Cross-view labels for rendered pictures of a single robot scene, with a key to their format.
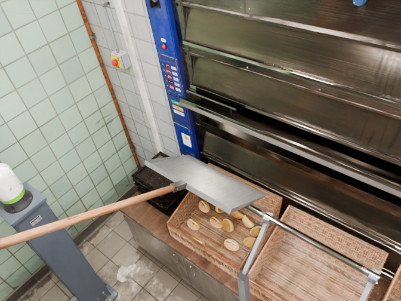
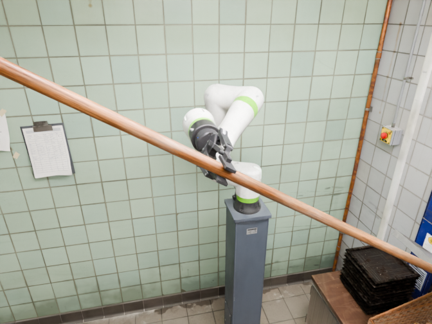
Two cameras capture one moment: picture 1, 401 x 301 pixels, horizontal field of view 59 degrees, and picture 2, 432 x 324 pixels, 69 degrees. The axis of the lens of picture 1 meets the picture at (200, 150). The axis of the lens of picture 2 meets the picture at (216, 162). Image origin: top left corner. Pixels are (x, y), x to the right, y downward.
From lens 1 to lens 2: 56 cm
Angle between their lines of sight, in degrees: 31
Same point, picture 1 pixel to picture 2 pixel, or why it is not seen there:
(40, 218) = (256, 232)
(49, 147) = (278, 186)
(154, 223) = (346, 312)
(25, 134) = (269, 164)
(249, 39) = not seen: outside the picture
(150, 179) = (365, 263)
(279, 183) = not seen: outside the picture
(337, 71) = not seen: outside the picture
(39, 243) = (240, 254)
